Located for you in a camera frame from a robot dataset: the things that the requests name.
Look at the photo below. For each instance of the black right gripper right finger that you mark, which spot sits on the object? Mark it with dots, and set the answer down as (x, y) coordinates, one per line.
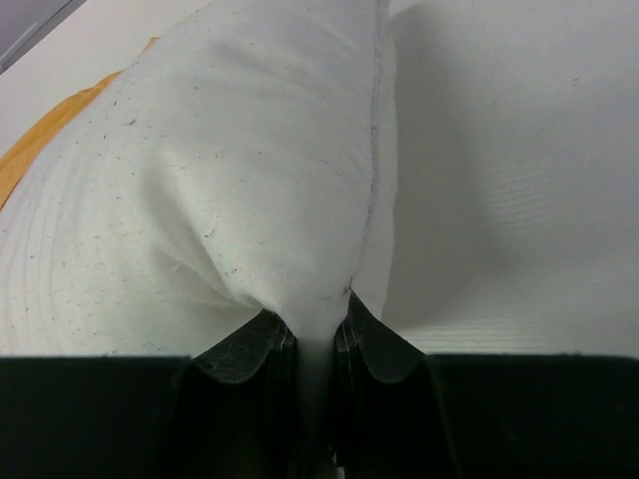
(401, 413)

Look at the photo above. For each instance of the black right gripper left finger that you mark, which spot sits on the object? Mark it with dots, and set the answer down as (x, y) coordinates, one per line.
(227, 413)

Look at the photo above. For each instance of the white pillow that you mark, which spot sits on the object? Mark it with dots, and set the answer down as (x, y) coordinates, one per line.
(245, 162)

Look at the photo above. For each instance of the orange Mickey Mouse pillowcase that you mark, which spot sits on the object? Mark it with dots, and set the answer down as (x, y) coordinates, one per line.
(19, 158)

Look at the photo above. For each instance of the aluminium back rail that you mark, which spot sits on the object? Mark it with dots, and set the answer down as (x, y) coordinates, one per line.
(24, 23)

